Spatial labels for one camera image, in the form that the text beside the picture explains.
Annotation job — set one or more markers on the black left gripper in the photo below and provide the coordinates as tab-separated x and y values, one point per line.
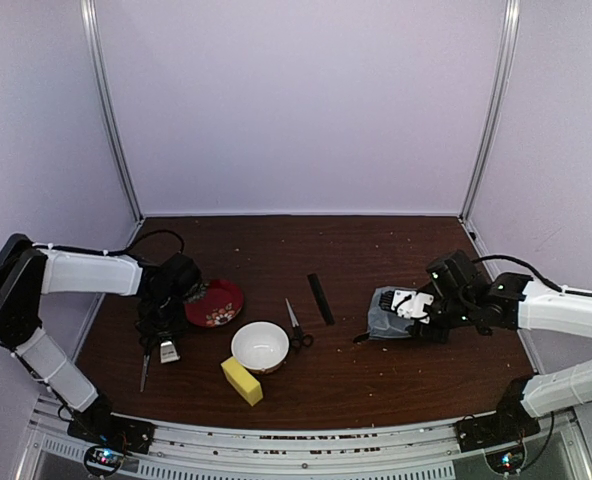
145	327

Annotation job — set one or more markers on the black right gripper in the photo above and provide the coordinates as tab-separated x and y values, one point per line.
425	334

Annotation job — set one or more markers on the silver hair clipper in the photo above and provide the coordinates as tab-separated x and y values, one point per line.
168	351

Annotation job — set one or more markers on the grey zip pouch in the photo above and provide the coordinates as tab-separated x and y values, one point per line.
382	325

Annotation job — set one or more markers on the black handled scissors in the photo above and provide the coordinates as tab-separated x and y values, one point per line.
299	338
146	362

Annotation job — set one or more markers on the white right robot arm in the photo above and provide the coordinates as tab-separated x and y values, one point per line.
556	321

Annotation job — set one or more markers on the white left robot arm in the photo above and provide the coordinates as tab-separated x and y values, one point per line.
30	271

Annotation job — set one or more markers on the red floral plate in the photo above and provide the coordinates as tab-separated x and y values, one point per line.
221	301

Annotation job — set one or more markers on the white ceramic bowl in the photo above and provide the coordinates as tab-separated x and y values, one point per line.
261	347

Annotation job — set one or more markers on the yellow sponge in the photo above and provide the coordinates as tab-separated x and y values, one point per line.
243	382

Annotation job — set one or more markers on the black comb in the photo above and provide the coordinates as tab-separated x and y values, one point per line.
320	299

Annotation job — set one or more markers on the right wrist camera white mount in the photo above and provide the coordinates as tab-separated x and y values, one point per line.
407	304

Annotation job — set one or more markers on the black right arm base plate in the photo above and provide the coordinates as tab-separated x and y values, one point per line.
483	432

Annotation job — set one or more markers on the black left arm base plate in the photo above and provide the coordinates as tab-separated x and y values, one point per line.
118	433

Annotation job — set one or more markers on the left aluminium corner post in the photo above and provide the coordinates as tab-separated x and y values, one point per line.
92	32

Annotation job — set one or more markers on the aluminium corner post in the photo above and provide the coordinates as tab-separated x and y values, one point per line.
502	73
92	32

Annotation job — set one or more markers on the right aluminium corner post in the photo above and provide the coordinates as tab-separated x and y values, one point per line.
502	73

